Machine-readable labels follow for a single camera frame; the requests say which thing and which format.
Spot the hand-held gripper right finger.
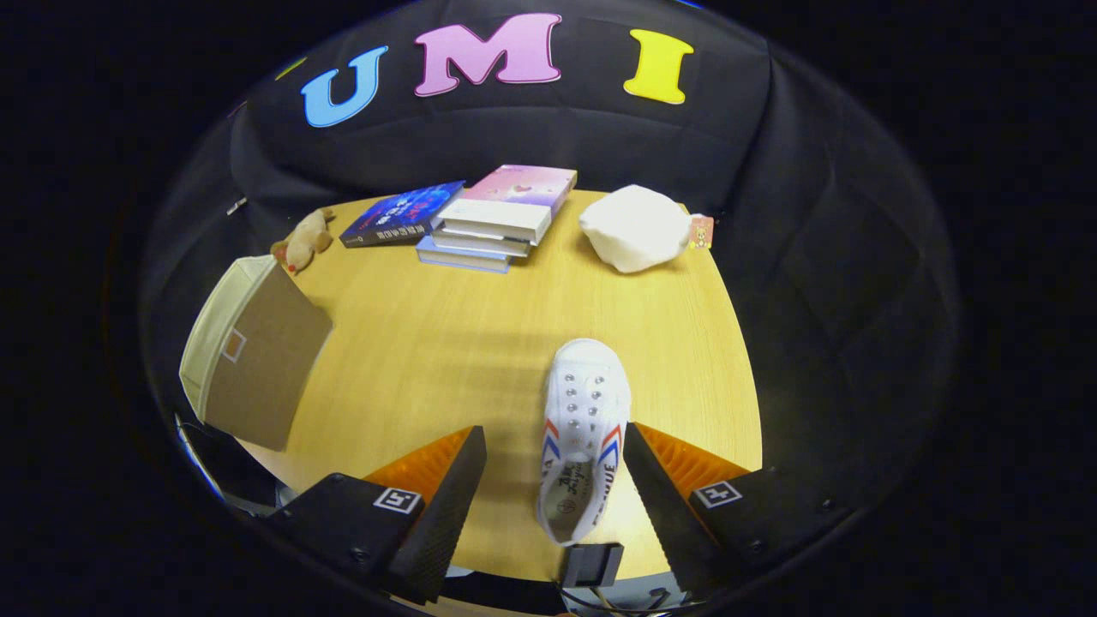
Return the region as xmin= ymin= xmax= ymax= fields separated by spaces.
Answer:
xmin=622 ymin=422 xmax=858 ymax=601

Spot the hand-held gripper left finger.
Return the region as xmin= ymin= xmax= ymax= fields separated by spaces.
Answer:
xmin=264 ymin=425 xmax=489 ymax=605

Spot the white striped canvas shoe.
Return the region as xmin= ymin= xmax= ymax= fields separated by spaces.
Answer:
xmin=537 ymin=338 xmax=632 ymax=547

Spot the beige fabric storage box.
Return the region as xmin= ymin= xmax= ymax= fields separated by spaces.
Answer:
xmin=178 ymin=255 xmax=333 ymax=452

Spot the light blue book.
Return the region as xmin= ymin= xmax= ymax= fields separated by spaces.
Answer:
xmin=416 ymin=236 xmax=515 ymax=275

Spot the white plush toy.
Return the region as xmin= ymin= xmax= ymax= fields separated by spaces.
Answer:
xmin=578 ymin=184 xmax=714 ymax=275

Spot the dark blue book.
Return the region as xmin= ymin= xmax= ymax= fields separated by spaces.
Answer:
xmin=339 ymin=180 xmax=466 ymax=249

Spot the brown plush dog toy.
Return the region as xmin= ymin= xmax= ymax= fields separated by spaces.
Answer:
xmin=271 ymin=207 xmax=337 ymax=275

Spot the pink cover book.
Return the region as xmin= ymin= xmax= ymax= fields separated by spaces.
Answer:
xmin=435 ymin=165 xmax=578 ymax=247

